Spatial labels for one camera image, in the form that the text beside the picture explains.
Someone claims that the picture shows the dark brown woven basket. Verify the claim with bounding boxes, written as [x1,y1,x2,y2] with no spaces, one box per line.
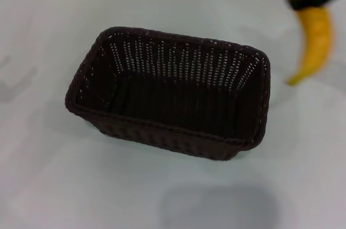
[63,26,271,161]

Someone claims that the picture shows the yellow banana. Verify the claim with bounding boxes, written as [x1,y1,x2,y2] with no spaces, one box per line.
[266,0,332,86]

